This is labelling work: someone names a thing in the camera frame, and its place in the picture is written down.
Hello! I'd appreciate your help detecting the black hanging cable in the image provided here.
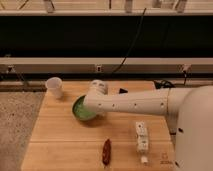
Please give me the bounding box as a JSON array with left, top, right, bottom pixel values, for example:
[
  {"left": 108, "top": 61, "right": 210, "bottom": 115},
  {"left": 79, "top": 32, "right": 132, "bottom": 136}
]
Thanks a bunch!
[{"left": 110, "top": 7, "right": 148, "bottom": 74}]

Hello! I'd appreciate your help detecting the white plastic cup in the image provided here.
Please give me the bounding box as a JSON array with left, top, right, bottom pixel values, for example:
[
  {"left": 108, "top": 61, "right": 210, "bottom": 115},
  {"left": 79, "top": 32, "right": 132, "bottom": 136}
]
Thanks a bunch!
[{"left": 45, "top": 77, "right": 63, "bottom": 99}]

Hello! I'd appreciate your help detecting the black sponge on white dish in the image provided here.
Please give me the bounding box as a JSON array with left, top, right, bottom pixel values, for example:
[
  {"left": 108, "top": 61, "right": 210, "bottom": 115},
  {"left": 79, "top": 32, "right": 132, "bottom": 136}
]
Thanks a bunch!
[{"left": 119, "top": 88, "right": 128, "bottom": 94}]

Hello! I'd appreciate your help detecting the green ceramic bowl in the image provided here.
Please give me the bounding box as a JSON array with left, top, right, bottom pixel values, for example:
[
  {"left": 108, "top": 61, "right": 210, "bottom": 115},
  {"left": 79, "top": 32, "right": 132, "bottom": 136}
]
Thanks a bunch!
[{"left": 72, "top": 96, "right": 96, "bottom": 121}]

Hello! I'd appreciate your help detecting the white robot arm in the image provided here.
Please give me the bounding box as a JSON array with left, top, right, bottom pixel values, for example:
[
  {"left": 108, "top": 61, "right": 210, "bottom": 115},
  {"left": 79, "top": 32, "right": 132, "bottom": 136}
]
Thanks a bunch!
[{"left": 83, "top": 80, "right": 213, "bottom": 171}]

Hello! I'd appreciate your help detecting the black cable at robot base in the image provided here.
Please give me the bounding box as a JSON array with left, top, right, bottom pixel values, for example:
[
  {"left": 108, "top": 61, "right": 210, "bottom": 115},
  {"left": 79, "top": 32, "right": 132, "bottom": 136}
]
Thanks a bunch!
[{"left": 153, "top": 79, "right": 177, "bottom": 90}]

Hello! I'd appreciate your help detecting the white tube with cap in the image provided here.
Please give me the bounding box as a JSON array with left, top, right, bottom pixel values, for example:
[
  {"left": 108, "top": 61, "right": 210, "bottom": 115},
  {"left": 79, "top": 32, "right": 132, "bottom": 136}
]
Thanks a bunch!
[{"left": 135, "top": 122, "right": 149, "bottom": 164}]

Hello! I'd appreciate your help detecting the white wall rail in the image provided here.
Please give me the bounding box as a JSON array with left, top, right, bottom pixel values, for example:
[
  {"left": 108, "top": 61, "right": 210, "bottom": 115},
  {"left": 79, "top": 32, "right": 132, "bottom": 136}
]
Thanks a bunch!
[{"left": 0, "top": 57, "right": 213, "bottom": 74}]

